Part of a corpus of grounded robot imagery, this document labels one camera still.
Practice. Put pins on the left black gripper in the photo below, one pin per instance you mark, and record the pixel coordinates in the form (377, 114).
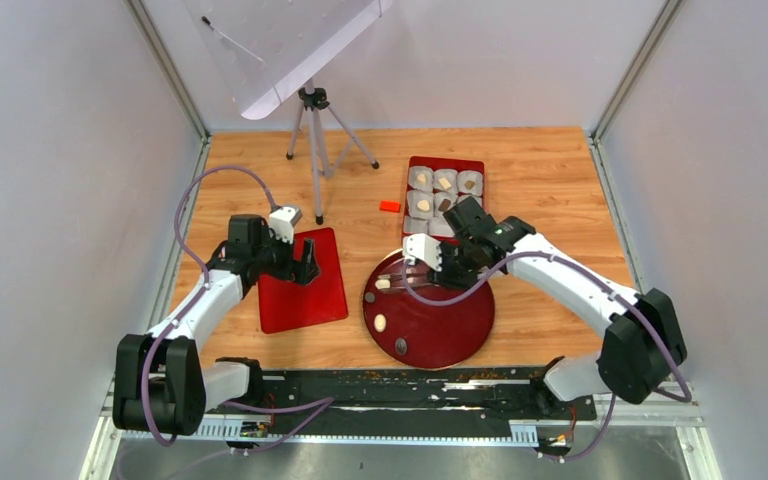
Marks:
(304, 271)

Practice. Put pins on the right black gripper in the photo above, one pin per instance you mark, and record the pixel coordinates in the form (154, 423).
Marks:
(445, 277)

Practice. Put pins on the metal tongs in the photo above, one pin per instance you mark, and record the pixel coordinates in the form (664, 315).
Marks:
(415, 278)

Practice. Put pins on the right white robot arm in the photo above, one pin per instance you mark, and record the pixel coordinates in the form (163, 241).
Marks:
(641, 339)

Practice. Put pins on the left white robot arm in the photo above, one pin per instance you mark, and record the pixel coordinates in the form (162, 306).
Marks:
(160, 386)

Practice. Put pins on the red chocolate box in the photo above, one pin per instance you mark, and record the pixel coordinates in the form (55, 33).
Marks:
(457, 171)

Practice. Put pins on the white oval chocolate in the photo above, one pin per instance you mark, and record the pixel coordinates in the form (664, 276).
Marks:
(380, 323)

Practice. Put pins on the dark oval chocolate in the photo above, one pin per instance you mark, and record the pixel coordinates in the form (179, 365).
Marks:
(401, 346)

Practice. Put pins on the red box lid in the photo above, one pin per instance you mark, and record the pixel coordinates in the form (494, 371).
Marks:
(285, 306)

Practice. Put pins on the small orange block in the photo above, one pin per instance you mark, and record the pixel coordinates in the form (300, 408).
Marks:
(389, 206)

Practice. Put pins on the dark red round tray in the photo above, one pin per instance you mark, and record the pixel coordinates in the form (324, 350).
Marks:
(438, 337)

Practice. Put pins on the grey tripod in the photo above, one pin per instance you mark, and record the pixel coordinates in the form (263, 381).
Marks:
(312, 101)

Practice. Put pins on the white reflector board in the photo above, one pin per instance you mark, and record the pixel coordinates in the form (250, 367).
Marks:
(267, 50)

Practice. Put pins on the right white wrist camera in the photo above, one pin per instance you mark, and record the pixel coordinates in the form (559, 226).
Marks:
(422, 248)

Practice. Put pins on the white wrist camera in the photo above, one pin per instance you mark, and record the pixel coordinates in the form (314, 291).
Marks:
(422, 248)
(282, 222)

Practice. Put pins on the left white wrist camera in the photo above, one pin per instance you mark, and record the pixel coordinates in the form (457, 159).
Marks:
(282, 222)

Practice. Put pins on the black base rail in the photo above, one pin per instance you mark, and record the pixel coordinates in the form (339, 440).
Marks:
(500, 392)

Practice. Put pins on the white slotted cable duct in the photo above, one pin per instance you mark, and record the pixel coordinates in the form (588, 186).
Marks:
(376, 426)

